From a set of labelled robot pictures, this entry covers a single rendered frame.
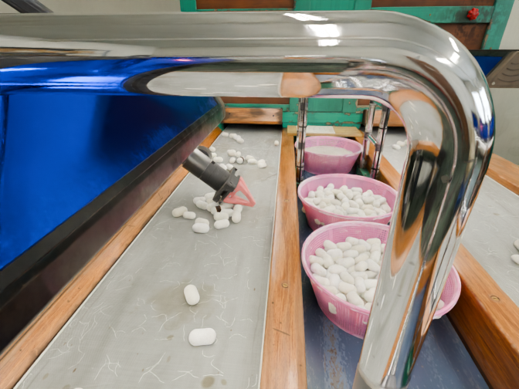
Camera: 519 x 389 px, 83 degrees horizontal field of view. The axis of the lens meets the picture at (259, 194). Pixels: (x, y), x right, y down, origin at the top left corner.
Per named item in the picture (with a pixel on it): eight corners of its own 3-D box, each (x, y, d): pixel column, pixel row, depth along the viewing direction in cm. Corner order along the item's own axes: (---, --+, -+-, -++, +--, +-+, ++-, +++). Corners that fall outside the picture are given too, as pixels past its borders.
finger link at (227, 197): (263, 187, 79) (235, 167, 77) (262, 200, 73) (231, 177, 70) (248, 204, 82) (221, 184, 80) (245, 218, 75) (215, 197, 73)
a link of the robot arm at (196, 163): (175, 166, 69) (190, 147, 68) (181, 160, 76) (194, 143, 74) (200, 183, 71) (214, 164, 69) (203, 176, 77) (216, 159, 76)
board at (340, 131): (286, 135, 132) (286, 133, 132) (287, 127, 146) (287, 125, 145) (362, 137, 130) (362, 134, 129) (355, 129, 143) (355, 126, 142)
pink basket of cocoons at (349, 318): (300, 354, 47) (305, 312, 43) (296, 252, 71) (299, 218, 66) (477, 369, 45) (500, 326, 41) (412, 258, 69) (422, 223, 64)
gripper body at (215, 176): (239, 170, 77) (216, 152, 76) (233, 186, 68) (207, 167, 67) (225, 187, 80) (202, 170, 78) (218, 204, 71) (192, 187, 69)
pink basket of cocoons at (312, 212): (322, 260, 68) (326, 224, 64) (282, 207, 91) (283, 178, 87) (417, 241, 75) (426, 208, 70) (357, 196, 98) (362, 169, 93)
